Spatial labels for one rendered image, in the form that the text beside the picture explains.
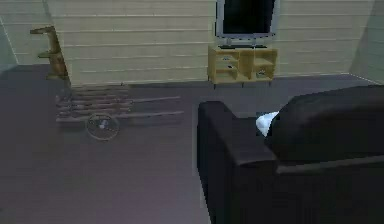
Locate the brown wooden cart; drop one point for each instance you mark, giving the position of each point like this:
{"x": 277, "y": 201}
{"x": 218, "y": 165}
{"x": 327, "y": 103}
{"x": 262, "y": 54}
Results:
{"x": 100, "y": 106}

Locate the brown wooden corner shelf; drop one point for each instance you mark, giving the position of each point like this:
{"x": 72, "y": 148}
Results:
{"x": 56, "y": 56}

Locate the black sofa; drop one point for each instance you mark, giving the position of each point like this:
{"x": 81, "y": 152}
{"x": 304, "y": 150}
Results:
{"x": 300, "y": 173}

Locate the white cushion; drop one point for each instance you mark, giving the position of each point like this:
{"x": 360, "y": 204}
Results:
{"x": 265, "y": 122}

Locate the yellow wooden television stand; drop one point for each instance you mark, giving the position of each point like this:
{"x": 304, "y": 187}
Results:
{"x": 246, "y": 63}

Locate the grey framed television set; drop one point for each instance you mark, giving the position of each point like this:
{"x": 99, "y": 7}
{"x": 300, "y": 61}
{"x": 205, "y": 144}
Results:
{"x": 247, "y": 16}

